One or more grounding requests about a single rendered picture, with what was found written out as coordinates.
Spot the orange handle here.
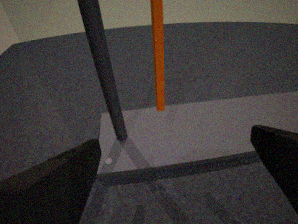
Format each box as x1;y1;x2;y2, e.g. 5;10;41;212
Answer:
150;0;165;111

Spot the grey stand with two posts and curved wire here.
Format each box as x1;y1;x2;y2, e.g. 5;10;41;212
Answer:
77;0;298;177

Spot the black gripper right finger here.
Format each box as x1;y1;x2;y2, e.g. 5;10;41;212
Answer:
250;125;298;214

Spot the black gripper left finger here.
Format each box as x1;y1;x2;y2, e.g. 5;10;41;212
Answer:
0;139;102;224

